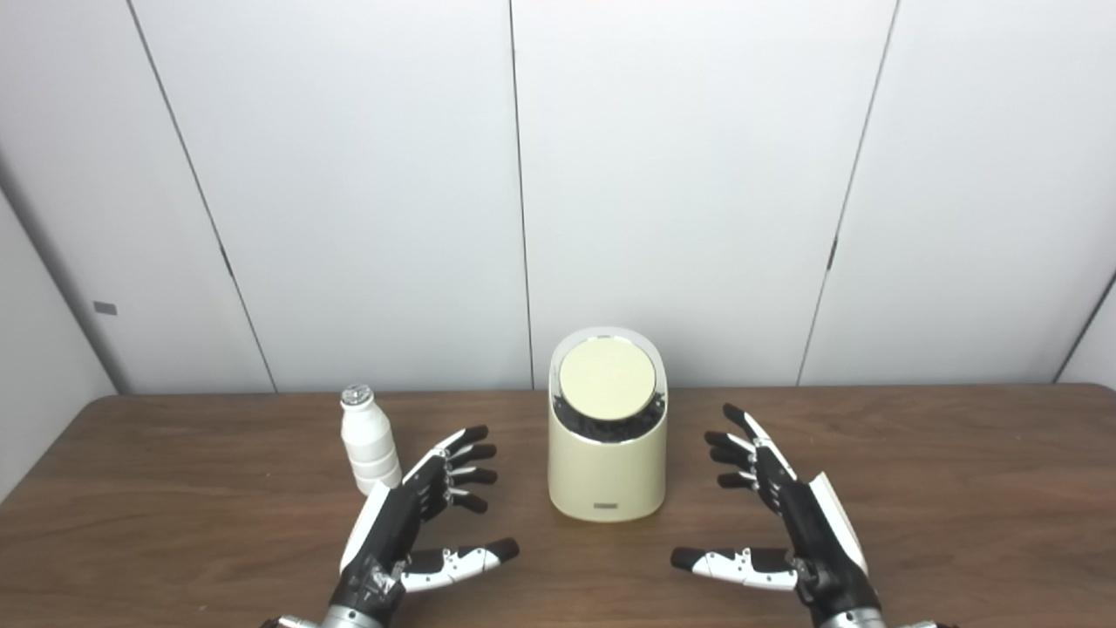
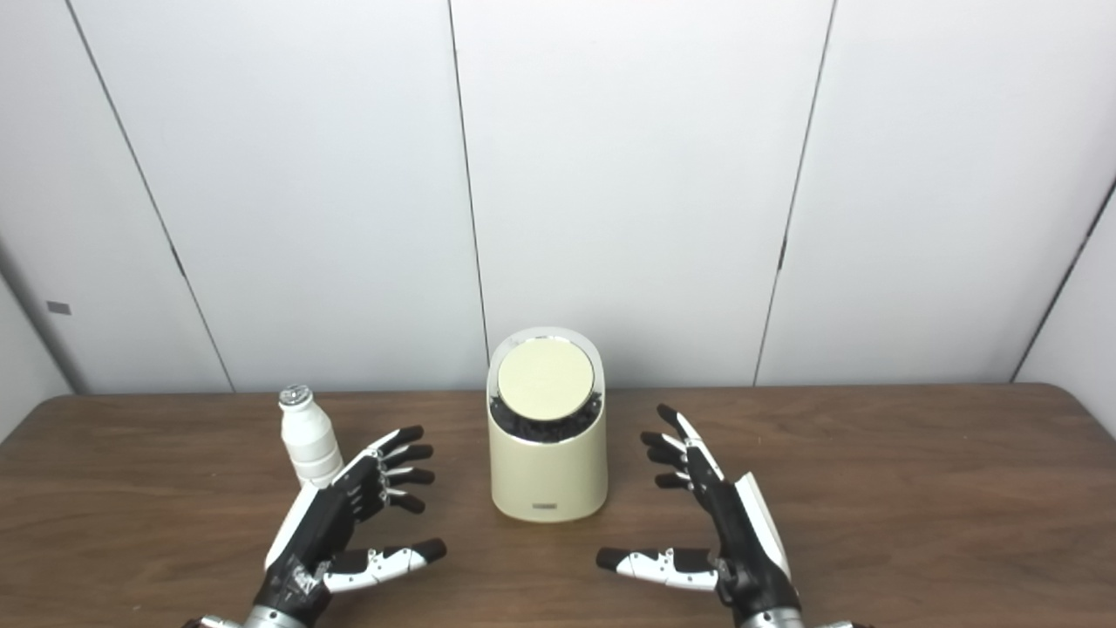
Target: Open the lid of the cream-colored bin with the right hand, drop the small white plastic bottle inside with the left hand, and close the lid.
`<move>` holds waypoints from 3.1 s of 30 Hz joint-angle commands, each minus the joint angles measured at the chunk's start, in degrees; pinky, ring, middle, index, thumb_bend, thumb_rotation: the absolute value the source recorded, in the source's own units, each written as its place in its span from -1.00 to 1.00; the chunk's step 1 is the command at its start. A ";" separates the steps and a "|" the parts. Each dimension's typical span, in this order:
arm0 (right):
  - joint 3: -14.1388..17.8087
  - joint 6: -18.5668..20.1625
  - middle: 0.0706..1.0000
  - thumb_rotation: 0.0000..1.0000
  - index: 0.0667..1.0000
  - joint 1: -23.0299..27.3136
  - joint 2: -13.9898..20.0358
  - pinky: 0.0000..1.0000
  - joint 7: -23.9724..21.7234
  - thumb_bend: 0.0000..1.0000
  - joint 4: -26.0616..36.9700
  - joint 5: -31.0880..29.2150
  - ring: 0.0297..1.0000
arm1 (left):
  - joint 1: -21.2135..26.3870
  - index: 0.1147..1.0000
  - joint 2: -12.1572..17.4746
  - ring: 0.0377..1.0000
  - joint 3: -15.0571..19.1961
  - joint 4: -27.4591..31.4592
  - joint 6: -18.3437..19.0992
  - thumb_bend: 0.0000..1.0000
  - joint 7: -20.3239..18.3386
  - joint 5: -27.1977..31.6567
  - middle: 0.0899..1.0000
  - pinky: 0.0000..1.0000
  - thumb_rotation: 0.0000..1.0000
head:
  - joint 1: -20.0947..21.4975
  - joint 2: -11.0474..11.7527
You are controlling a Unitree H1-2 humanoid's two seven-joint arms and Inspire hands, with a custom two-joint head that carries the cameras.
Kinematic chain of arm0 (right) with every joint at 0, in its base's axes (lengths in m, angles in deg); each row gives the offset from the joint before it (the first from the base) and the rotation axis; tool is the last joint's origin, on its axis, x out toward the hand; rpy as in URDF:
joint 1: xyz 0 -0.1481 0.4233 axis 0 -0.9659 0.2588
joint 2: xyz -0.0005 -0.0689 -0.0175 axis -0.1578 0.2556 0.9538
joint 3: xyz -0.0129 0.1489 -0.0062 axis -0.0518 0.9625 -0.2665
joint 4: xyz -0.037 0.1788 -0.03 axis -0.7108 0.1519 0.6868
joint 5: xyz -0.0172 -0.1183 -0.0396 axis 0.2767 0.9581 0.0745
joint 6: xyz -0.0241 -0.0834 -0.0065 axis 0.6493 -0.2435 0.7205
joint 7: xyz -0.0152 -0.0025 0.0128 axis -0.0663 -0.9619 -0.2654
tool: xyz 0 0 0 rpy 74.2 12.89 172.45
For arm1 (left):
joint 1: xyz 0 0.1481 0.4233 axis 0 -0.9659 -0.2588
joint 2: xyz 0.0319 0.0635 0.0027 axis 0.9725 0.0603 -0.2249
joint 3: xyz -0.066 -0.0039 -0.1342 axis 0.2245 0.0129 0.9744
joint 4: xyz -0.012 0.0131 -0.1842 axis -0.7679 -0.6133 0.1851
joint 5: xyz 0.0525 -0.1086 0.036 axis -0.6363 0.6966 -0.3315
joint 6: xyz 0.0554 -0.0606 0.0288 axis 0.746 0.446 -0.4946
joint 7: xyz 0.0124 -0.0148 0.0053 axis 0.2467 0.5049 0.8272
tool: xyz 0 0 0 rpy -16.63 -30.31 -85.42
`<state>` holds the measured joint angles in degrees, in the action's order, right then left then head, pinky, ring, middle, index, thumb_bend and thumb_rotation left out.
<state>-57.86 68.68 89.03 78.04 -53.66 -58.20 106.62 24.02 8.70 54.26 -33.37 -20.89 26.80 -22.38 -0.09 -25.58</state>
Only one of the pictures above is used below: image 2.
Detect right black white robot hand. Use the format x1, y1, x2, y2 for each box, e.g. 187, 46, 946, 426
596, 404, 801, 622

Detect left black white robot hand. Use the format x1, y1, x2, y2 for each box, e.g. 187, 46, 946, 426
253, 425, 448, 625

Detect small white plastic bottle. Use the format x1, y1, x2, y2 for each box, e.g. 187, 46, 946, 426
278, 385, 344, 489

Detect cream-colored lidded bin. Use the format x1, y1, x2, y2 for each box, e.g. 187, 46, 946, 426
486, 327, 609, 524

